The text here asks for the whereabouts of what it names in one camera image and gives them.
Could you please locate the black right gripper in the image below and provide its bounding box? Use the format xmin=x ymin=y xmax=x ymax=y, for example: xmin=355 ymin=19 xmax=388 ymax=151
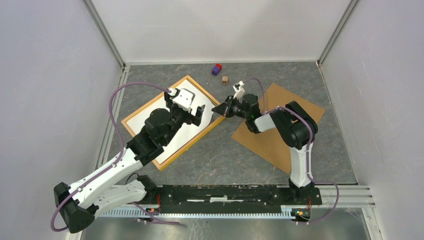
xmin=211 ymin=95 xmax=249 ymax=120

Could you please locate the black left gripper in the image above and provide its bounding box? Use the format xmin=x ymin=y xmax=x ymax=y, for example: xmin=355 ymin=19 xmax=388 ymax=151
xmin=162 ymin=89 xmax=205 ymax=145

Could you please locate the building and sky photo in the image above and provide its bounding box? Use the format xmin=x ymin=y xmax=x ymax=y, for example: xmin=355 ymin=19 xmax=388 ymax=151
xmin=121 ymin=75 xmax=222 ymax=170

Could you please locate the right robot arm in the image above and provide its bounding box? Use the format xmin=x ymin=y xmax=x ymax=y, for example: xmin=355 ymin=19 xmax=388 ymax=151
xmin=211 ymin=93 xmax=318 ymax=204

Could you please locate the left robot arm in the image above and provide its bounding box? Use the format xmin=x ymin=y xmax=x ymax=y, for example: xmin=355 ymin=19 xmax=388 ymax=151
xmin=50 ymin=88 xmax=206 ymax=234

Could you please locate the wooden letter cube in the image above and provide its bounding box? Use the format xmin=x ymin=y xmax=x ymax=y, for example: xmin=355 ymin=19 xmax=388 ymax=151
xmin=221 ymin=76 xmax=229 ymax=84

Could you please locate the purple and red block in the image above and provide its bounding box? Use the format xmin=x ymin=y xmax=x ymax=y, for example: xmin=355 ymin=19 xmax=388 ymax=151
xmin=211 ymin=63 xmax=222 ymax=76

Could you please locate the brown cardboard backing board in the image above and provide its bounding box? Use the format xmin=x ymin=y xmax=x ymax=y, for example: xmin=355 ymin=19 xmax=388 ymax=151
xmin=232 ymin=83 xmax=325 ymax=174

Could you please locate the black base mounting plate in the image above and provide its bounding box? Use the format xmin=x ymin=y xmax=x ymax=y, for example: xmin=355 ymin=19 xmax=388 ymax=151
xmin=159 ymin=184 xmax=323 ymax=214

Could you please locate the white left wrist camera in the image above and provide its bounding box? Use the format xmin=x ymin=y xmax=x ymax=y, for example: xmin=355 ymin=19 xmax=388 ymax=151
xmin=168 ymin=88 xmax=195 ymax=113

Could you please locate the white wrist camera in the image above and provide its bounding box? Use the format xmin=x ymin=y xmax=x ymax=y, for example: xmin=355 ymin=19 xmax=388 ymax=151
xmin=232 ymin=80 xmax=245 ymax=103
xmin=168 ymin=88 xmax=195 ymax=113

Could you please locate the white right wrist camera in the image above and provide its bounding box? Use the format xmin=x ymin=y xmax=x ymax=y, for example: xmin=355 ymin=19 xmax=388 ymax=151
xmin=232 ymin=80 xmax=245 ymax=103

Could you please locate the yellow wooden picture frame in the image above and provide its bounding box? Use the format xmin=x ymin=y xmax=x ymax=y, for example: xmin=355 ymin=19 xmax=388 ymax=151
xmin=121 ymin=75 xmax=224 ymax=171

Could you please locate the aluminium rail frame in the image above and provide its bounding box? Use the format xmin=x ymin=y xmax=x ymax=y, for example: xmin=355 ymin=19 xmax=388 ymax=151
xmin=64 ymin=62 xmax=385 ymax=240

